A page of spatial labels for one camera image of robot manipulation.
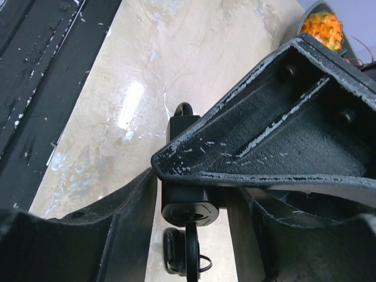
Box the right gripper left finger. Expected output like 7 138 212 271
1 169 156 281

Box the toy pineapple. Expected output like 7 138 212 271
300 11 344 52

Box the dark green fruit tray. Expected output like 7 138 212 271
297 1 375 72

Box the black padlock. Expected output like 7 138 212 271
161 102 219 227

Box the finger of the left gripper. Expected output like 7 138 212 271
151 34 375 189

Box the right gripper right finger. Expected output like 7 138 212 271
234 189 375 281

